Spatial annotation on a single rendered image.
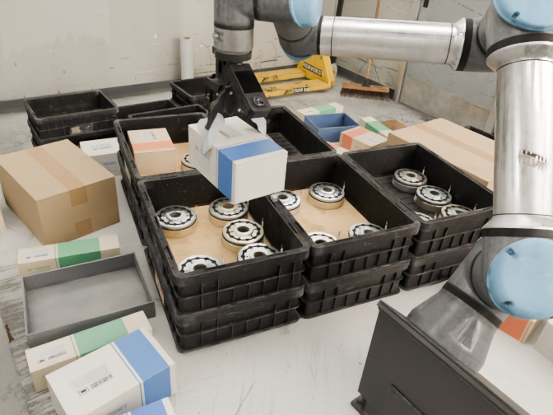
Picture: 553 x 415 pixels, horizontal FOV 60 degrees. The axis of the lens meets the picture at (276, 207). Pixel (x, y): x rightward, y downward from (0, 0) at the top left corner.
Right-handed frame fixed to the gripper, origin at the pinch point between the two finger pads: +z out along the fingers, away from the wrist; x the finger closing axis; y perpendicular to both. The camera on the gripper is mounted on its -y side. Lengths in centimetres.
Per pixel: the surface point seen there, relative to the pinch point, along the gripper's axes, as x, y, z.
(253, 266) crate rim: 4.2, -15.3, 18.9
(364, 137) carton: -88, 45, 33
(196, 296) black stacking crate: 15.9, -12.6, 23.9
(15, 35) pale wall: -7, 327, 51
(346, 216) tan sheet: -35.7, -1.0, 27.7
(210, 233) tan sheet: 0.8, 10.0, 27.6
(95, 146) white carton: 9, 78, 31
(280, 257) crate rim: -1.6, -16.4, 18.0
